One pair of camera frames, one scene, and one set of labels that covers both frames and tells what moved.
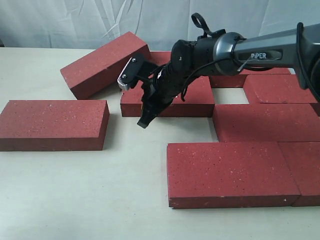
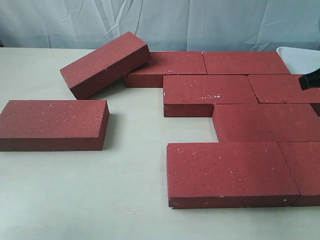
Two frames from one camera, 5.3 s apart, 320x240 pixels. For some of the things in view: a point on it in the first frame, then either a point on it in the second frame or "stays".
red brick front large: x=207 y=175 stays
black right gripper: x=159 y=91 to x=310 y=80
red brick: x=54 y=125 stays
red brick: x=98 y=72 stays
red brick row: x=196 y=100 to x=194 y=96
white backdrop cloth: x=88 y=24 stays
